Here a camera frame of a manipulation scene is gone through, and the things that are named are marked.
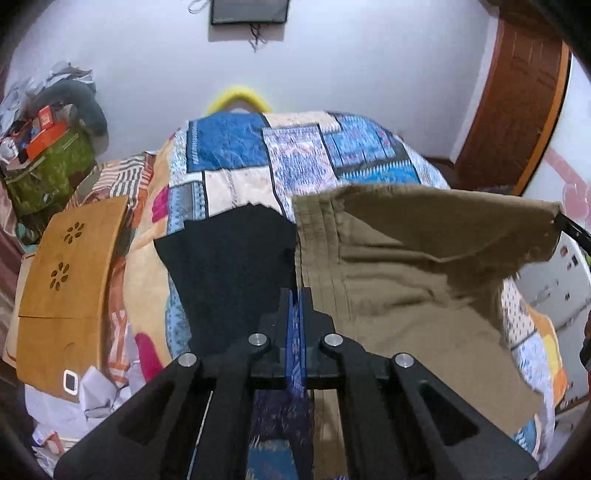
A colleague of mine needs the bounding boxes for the grey cloth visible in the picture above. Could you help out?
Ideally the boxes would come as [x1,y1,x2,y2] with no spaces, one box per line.
[44,76,110,146]

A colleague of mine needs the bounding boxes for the yellow ring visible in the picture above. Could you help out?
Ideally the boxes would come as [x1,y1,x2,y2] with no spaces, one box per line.
[205,85,273,116]

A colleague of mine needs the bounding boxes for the green printed bag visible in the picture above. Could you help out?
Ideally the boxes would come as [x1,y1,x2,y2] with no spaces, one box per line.
[2,129,99,217]

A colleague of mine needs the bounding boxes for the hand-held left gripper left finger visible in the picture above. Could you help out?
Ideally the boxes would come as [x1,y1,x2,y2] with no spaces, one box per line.
[54,288,297,480]

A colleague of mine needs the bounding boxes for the wooden lap desk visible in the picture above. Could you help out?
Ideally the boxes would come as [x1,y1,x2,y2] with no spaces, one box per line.
[16,195,131,404]

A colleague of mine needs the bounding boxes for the wooden door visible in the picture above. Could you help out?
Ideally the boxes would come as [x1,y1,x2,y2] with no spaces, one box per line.
[455,16,573,197]

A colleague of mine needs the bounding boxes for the black wall screen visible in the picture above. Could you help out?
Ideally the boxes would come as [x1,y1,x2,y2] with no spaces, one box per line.
[210,0,291,27]

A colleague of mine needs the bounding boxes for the orange box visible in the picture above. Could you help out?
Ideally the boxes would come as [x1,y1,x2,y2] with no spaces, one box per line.
[23,106,70,160]

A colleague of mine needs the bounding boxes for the black cloth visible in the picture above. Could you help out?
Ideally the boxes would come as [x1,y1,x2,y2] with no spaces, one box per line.
[153,203,302,366]

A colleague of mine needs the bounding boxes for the khaki pants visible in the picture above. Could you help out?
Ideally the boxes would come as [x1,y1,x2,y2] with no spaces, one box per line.
[292,184,565,438]

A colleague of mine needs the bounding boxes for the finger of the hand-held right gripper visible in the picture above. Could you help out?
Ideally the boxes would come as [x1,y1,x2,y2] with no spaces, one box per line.
[553,211,591,257]

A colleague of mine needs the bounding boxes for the pile of white papers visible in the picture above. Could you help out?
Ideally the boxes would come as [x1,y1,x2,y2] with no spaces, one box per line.
[25,367,139,464]

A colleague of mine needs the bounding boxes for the patchwork printed blanket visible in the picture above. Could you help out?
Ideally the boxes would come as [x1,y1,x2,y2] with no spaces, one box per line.
[69,110,570,480]

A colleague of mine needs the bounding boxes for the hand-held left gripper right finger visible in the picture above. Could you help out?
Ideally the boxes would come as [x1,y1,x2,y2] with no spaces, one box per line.
[297,287,539,480]

